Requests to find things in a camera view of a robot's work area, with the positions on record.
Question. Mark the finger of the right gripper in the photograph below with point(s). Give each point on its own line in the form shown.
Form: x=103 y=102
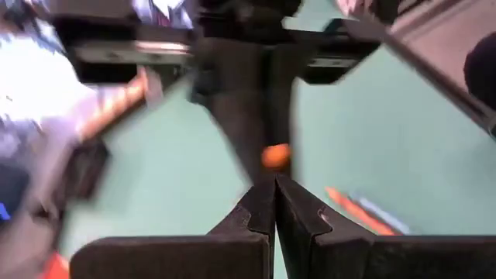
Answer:
x=283 y=97
x=240 y=97

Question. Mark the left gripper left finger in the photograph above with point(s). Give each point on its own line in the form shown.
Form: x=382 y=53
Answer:
x=174 y=259

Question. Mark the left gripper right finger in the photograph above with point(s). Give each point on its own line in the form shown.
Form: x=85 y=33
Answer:
x=368 y=259

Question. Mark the teal crayon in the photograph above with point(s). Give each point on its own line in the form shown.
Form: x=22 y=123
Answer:
x=383 y=215

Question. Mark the orange crayon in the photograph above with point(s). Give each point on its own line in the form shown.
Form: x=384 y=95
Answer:
x=360 y=213
x=276 y=156

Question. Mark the green table mat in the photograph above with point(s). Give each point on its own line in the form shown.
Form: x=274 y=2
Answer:
x=174 y=155

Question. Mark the orange plastic basket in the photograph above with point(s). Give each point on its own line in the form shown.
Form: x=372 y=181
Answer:
x=54 y=267

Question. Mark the black metal table frame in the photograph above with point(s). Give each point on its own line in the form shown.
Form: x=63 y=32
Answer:
x=426 y=73

